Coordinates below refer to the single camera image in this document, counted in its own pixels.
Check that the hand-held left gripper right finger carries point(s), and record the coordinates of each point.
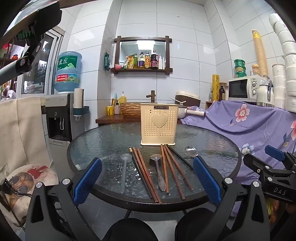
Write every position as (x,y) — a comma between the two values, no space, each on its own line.
(207,180)

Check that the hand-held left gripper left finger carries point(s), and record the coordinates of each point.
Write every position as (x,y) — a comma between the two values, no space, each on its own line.
(87,178)

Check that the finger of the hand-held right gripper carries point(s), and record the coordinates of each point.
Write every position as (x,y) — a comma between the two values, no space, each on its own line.
(275,154)
(256,165)

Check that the plain metal spoon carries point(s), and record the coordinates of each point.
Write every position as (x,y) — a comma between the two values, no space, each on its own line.
(190,151)

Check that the translucent plastic spoon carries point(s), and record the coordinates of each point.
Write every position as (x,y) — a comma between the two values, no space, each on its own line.
(122,178)

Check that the cream plastic utensil holder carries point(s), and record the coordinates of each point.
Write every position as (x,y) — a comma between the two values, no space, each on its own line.
(148,129)

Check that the purple floral cloth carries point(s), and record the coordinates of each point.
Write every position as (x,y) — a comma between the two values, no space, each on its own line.
(254,129)

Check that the cartoon print cushion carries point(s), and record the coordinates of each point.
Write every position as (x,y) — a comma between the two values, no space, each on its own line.
(34,173)

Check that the white thermos jug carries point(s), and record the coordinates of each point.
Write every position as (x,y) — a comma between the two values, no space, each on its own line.
(262,93)

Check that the teal cup holder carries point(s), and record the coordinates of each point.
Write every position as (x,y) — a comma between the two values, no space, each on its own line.
(82,111)

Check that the yellow mug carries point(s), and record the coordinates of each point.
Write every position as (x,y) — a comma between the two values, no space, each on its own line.
(110,110)

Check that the white microwave oven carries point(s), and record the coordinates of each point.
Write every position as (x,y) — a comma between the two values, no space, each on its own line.
(240,89)

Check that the small pink pump bottle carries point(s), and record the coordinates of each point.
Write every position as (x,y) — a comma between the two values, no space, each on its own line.
(117,109)

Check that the grey water dispenser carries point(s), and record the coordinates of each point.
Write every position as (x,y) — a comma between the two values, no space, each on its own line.
(57,109)

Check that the small wooden box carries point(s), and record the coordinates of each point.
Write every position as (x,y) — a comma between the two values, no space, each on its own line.
(209,104)

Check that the dark glass bottle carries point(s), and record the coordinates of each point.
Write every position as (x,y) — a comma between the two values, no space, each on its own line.
(221,93)

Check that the woven pattern sink basin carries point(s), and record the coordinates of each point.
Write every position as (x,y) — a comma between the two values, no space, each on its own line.
(130,110)

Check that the brown and white rice cooker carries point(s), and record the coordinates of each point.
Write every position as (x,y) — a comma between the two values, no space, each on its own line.
(188,97)

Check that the blue toothbrush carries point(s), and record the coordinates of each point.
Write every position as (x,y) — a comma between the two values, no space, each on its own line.
(115,97)

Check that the yellow soap pump bottle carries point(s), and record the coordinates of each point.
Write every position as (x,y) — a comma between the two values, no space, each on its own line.
(122,99)

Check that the yellow wrap roll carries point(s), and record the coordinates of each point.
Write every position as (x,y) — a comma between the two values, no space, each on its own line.
(215,88)

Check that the stack of green tubs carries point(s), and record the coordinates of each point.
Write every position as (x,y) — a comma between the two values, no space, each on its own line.
(239,68)

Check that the stacks of paper cups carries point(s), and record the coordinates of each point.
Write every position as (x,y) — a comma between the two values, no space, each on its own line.
(286,58)

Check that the brass faucet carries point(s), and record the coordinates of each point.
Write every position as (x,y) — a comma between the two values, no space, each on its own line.
(152,96)

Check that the tall stack of paper cups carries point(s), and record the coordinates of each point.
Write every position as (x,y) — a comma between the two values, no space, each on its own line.
(260,53)

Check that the blue water jug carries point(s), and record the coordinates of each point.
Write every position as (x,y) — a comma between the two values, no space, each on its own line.
(68,71)

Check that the green hanging packet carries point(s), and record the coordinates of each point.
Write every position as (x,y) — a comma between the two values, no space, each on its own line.
(106,61)

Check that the sliding glass window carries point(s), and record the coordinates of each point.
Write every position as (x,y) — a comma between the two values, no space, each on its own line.
(39,69)

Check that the row of condiment bottles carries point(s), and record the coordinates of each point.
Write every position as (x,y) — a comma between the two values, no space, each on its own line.
(147,60)

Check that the wooden mirror wall shelf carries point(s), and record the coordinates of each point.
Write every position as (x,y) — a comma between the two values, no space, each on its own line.
(142,70)

